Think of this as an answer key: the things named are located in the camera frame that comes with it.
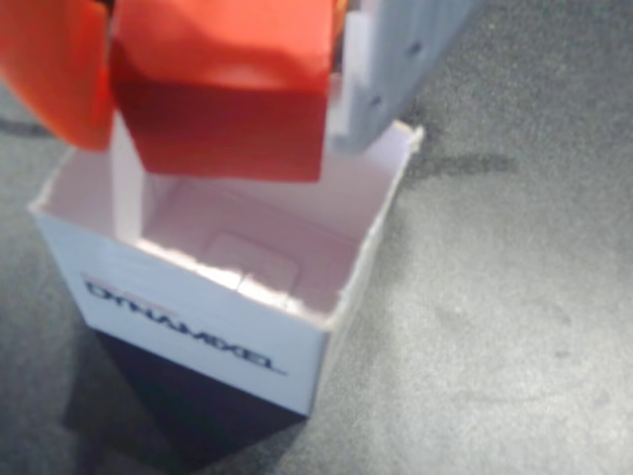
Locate white Dynamixel cardboard box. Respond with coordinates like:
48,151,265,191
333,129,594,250
28,121,424,469

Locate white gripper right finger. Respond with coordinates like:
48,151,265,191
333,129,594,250
328,0,484,155

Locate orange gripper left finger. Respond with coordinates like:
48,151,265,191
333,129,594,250
0,0,116,152

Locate red cube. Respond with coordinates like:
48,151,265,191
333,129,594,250
109,0,334,183

